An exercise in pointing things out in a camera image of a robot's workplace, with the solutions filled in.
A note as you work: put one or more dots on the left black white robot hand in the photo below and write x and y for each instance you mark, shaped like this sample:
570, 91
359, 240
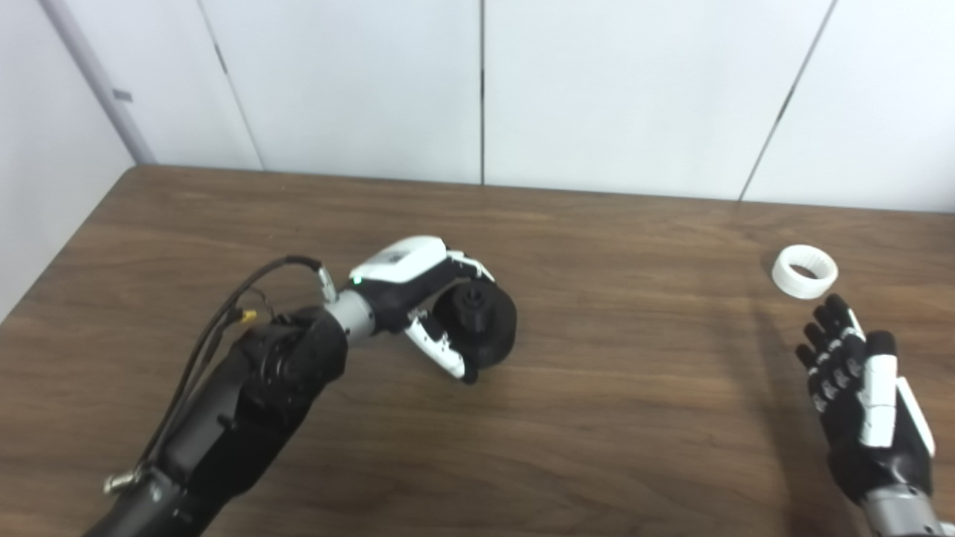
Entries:
399, 261

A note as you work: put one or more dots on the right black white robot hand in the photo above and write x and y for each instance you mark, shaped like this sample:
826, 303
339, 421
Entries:
877, 403

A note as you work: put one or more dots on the round black plastic part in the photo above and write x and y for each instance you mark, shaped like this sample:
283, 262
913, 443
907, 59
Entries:
492, 328

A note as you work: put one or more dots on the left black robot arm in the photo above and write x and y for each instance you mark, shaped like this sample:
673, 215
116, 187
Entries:
254, 403

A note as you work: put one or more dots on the small grey post tag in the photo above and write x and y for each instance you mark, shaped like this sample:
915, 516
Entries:
122, 95

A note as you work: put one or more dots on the grey wall corner post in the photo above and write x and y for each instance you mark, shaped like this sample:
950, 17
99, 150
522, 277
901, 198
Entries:
97, 82

